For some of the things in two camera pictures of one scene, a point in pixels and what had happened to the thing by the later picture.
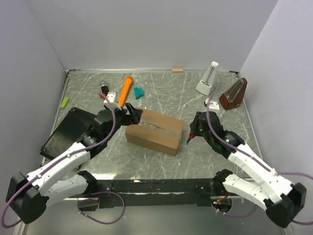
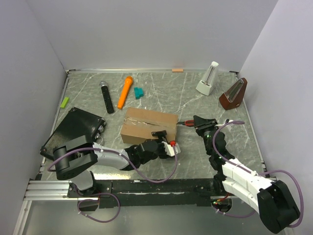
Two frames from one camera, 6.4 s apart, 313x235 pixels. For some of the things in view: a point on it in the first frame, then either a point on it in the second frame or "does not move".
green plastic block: x=65 y=102 does not move
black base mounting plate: x=156 y=193 does not move
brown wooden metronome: x=233 y=97 does not move
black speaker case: x=76 y=122 does not move
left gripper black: x=134 y=116 to x=161 y=136
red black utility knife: x=190 y=135 to x=189 y=123
